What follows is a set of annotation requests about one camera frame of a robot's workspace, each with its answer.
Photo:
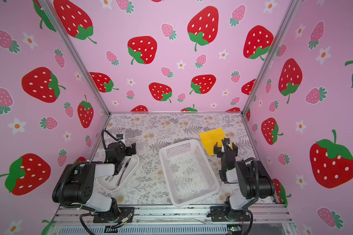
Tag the white oval ceramic tray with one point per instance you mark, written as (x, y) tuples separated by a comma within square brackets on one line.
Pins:
[(116, 182)]

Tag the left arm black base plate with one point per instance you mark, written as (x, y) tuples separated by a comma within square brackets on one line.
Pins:
[(115, 216)]

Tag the yellow paper napkin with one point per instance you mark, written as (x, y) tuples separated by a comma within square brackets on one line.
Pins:
[(210, 138)]

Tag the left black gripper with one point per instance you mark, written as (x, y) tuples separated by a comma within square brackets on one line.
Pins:
[(129, 150)]

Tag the metal knife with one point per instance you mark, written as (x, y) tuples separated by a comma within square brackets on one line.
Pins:
[(125, 167)]

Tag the white plastic perforated basket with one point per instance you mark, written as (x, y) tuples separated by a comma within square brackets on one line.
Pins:
[(188, 173)]

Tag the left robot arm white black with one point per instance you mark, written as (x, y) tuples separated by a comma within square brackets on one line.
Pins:
[(75, 188)]

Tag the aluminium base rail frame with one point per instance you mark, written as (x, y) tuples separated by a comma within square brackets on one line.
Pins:
[(266, 219)]

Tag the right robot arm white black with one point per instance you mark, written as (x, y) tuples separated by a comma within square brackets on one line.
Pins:
[(252, 178)]

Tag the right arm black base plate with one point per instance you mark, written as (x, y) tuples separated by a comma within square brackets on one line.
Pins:
[(221, 214)]

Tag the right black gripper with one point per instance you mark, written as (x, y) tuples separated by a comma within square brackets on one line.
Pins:
[(226, 151)]

